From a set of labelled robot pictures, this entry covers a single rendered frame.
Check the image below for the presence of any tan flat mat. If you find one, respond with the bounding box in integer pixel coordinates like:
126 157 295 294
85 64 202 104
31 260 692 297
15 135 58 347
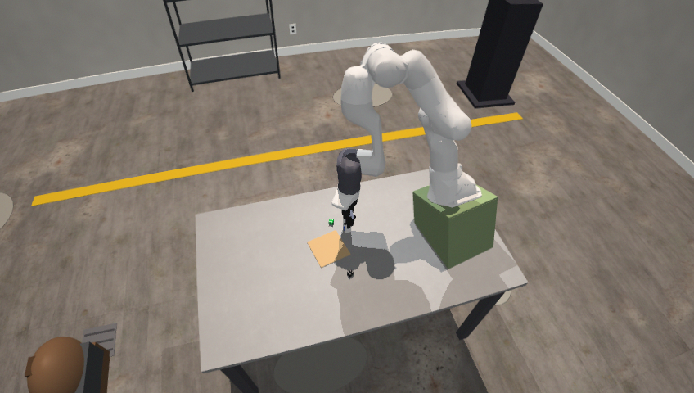
307 230 351 268

